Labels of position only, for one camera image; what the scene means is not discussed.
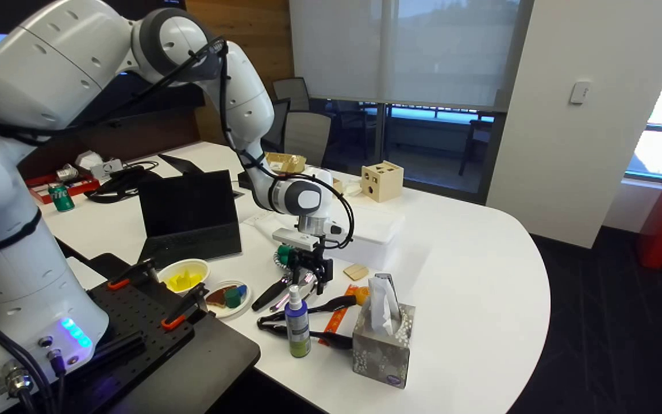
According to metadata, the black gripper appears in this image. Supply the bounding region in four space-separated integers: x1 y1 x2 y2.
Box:
283 248 339 304

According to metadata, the white foam bowl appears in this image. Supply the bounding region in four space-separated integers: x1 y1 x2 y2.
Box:
155 259 214 299

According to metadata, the ornate silver cutlery piece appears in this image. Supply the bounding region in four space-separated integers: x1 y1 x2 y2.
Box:
266 293 299 316

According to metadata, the blue white spray bottle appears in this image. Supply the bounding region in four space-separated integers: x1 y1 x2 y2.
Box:
283 284 314 361

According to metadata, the small wooden square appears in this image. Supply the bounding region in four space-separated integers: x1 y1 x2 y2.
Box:
343 263 372 284

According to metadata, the white tissue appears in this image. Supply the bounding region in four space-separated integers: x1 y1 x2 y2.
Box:
363 271 404 331

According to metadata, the white foam plate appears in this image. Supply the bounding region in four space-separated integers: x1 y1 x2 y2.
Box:
200 278 255 322

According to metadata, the brown patterned toy piece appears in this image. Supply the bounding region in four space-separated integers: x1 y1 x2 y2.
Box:
206 286 231 310

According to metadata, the grey tissue box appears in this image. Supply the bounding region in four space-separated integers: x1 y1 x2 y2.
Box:
349 299 419 392

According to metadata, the small black box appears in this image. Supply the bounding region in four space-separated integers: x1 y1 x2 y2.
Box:
234 168 261 194

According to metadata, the orange black clamp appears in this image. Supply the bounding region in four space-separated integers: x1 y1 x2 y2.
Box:
160 284 211 333
107 259 156 295

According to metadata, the yellow toy block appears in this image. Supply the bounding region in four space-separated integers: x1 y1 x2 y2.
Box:
164 266 206 295

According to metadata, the cardboard box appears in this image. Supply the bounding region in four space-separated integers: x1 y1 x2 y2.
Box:
264 149 311 176

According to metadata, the wooden cube with holes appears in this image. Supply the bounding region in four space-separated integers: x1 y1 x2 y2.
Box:
358 160 407 206

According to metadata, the black rounded mat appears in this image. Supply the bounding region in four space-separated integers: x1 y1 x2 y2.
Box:
87 252 262 414

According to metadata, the black laptop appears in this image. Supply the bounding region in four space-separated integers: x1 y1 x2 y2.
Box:
135 168 245 269

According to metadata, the grey office chair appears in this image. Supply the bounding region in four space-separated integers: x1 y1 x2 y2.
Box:
272 75 315 115
280 111 334 168

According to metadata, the red hand tool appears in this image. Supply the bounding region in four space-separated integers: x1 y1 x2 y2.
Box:
27 172 107 207

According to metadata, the green can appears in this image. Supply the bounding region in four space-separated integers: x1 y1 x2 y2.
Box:
47 183 76 214

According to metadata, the white roller blind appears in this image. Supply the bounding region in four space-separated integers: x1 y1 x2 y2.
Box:
287 0 534 114

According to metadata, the black handled utensil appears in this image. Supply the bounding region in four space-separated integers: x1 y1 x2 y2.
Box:
249 276 293 313

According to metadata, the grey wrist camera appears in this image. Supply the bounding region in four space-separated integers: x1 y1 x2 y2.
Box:
274 229 327 259

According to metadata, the black handled tool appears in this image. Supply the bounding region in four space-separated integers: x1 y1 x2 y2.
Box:
255 295 362 354

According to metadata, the black pegboard base plate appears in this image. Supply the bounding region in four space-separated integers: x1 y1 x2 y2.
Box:
76 263 218 387

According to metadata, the white light switch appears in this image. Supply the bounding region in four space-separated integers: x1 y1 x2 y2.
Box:
566 78 593 108

